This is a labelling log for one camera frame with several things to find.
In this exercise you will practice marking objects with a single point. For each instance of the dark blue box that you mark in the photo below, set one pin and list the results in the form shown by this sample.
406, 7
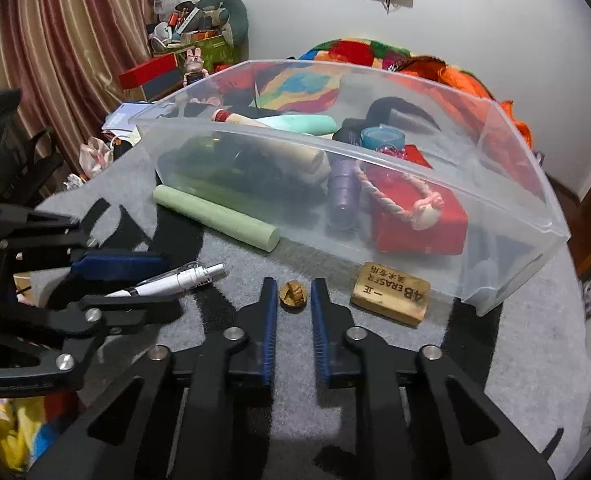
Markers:
170, 85

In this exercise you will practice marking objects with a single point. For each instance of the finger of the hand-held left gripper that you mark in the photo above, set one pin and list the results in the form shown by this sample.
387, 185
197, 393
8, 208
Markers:
120, 266
135, 306

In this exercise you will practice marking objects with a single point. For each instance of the orange jacket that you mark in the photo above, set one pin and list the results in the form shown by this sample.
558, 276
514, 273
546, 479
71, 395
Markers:
470, 80

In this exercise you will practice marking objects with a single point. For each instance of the red flat box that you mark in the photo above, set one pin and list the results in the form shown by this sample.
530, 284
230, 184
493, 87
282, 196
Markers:
425, 230

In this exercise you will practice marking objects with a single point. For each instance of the blue book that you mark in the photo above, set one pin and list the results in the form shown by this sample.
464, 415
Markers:
125, 117

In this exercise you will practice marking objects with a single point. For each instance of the small golden brown trinket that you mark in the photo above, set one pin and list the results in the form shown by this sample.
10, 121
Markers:
293, 297

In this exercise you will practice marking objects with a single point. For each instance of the green cardboard box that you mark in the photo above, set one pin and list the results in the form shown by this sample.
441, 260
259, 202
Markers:
210, 52

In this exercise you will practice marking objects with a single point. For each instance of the yellow cloth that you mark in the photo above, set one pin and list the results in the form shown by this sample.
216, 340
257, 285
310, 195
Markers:
10, 425

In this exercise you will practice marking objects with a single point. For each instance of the white pen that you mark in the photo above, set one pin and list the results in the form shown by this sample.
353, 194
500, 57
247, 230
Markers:
175, 280

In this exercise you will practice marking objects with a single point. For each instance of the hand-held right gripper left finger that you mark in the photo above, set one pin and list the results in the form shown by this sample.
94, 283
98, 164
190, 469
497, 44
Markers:
269, 330

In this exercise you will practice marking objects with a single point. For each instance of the beige cosmetic tube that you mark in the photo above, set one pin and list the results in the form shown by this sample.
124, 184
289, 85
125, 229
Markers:
290, 160

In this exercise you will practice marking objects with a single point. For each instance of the striped curtain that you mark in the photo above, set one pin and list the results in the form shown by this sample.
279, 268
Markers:
50, 60

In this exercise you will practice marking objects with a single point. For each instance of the teal tape roll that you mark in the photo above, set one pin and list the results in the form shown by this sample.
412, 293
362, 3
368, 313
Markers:
383, 139

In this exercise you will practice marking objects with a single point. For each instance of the clear plastic storage box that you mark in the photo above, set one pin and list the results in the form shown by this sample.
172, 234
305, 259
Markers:
500, 240

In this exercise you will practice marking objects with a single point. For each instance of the light green stick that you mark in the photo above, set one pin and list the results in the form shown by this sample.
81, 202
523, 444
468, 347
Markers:
220, 217

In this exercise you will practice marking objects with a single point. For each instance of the rabbit toy figure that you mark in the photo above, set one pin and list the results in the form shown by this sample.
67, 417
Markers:
195, 65

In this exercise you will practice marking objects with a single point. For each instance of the light green tube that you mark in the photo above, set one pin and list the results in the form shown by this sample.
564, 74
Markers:
225, 190

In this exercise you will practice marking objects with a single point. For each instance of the pink beige stick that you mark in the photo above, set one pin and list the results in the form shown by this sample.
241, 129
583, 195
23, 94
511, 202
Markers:
245, 119

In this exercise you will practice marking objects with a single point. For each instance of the red long box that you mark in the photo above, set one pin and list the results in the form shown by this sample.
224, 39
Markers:
148, 71

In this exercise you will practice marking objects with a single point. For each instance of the pale teal tube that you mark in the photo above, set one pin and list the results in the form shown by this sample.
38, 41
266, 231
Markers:
295, 125

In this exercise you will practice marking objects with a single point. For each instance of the pink plastic bag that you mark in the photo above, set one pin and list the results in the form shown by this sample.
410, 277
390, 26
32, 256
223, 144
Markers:
95, 155

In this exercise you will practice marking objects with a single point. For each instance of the black round jar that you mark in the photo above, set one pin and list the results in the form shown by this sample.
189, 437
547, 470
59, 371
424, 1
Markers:
346, 136

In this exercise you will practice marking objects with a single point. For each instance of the purple bottle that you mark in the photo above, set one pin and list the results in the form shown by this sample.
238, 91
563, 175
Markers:
344, 190

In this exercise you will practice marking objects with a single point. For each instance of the colourful patchwork blanket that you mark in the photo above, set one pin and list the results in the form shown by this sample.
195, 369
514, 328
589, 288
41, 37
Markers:
300, 85

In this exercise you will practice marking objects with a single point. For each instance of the grey neck pillow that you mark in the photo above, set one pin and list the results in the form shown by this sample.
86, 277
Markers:
235, 17

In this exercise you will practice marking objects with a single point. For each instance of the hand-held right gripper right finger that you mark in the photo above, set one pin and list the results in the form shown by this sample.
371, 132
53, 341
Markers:
320, 332

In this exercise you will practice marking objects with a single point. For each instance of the beige eraser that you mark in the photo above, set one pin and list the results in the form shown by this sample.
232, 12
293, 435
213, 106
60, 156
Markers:
390, 294

